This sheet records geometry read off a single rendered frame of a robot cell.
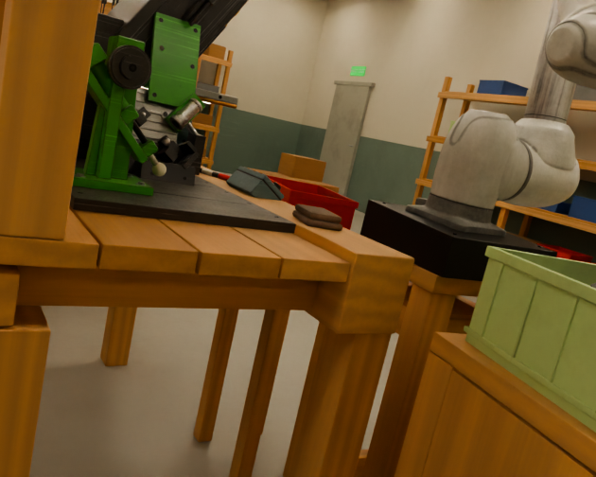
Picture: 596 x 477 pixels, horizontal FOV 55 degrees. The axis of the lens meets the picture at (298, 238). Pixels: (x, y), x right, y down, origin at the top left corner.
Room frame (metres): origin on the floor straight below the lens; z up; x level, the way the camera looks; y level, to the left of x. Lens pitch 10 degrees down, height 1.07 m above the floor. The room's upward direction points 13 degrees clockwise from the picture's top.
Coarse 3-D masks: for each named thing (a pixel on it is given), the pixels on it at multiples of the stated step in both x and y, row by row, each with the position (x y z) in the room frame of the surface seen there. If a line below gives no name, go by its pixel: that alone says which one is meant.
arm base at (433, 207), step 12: (408, 204) 1.40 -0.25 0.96; (420, 204) 1.46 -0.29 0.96; (432, 204) 1.35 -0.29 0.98; (444, 204) 1.32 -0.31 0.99; (456, 204) 1.31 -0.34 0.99; (432, 216) 1.33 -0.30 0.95; (444, 216) 1.31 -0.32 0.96; (456, 216) 1.31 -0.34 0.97; (468, 216) 1.30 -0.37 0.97; (480, 216) 1.31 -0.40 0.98; (456, 228) 1.27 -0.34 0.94; (468, 228) 1.28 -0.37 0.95; (480, 228) 1.31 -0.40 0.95; (492, 228) 1.34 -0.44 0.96
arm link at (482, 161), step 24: (480, 120) 1.32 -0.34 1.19; (504, 120) 1.33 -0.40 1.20; (456, 144) 1.33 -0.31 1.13; (480, 144) 1.30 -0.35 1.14; (504, 144) 1.31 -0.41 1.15; (456, 168) 1.32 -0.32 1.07; (480, 168) 1.30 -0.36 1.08; (504, 168) 1.32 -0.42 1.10; (528, 168) 1.36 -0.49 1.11; (432, 192) 1.37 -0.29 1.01; (456, 192) 1.31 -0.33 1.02; (480, 192) 1.30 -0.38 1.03; (504, 192) 1.34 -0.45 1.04
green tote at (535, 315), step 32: (512, 256) 0.90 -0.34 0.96; (544, 256) 0.99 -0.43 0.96; (512, 288) 0.88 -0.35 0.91; (544, 288) 0.82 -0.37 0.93; (576, 288) 0.77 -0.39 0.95; (480, 320) 0.93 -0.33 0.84; (512, 320) 0.87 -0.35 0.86; (544, 320) 0.81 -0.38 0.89; (576, 320) 0.76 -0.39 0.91; (512, 352) 0.85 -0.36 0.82; (544, 352) 0.79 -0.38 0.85; (576, 352) 0.74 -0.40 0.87; (544, 384) 0.77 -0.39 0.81; (576, 384) 0.73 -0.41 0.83; (576, 416) 0.71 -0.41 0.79
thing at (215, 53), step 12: (216, 48) 10.30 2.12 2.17; (204, 60) 10.09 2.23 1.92; (216, 60) 10.20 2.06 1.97; (228, 60) 10.36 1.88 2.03; (216, 72) 10.75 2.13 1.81; (228, 72) 10.38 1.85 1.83; (204, 84) 10.22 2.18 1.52; (216, 84) 10.74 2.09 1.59; (192, 120) 10.20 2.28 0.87; (204, 120) 10.32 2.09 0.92; (216, 120) 10.38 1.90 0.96; (204, 132) 10.75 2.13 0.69; (216, 132) 10.38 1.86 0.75; (204, 144) 10.74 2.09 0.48; (204, 156) 10.37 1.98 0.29
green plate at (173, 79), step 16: (160, 16) 1.39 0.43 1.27; (160, 32) 1.38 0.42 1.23; (176, 32) 1.41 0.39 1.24; (192, 32) 1.43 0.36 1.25; (176, 48) 1.40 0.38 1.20; (192, 48) 1.43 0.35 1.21; (160, 64) 1.37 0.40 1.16; (176, 64) 1.40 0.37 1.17; (192, 64) 1.42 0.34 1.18; (160, 80) 1.37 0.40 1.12; (176, 80) 1.39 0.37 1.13; (192, 80) 1.41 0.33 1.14; (160, 96) 1.36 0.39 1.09; (176, 96) 1.38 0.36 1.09
